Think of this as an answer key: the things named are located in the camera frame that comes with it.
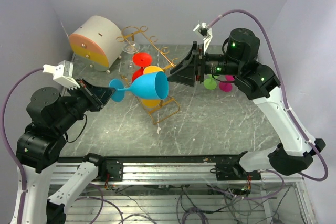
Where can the clear wine glass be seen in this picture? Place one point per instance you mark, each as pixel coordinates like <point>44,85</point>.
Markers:
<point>131,48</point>

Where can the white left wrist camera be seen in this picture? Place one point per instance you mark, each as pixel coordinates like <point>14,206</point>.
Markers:
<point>62,74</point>

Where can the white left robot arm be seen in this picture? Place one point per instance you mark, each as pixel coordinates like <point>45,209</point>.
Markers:
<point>38,151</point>

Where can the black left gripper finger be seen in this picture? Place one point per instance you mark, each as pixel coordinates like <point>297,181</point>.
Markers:
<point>104,95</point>
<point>93,90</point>

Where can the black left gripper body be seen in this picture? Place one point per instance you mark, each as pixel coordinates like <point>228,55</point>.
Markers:
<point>86,99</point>

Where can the blue wine glass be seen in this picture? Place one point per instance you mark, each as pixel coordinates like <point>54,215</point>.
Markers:
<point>138,89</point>

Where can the red wine glass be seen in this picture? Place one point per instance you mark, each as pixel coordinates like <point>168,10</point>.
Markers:
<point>141,59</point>

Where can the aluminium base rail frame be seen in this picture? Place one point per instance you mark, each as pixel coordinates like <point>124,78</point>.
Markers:
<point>168,169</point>

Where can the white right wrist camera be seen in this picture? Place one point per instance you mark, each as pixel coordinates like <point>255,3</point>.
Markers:
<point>205,31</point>

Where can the gold wire glass rack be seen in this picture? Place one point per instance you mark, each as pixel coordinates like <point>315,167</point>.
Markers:
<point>128,34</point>

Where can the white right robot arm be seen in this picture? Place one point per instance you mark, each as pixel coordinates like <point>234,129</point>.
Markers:
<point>259,83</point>

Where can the green wine glass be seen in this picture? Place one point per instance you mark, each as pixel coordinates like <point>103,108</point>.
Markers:
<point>210,83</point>

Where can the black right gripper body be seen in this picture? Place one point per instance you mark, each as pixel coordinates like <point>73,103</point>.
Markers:
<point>202,63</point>

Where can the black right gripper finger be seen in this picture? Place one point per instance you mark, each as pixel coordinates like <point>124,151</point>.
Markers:
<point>186,63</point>
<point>184,75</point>

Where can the orange wine glass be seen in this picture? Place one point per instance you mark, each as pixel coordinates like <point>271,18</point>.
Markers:
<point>153,99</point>

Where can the round white drawer cabinet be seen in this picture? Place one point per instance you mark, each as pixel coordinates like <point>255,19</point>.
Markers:
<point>96,43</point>

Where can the pink wine glass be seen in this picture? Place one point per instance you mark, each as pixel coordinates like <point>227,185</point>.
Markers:
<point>227,85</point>

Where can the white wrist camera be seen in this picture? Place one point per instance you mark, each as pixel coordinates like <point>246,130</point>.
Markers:
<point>62,74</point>
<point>205,31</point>

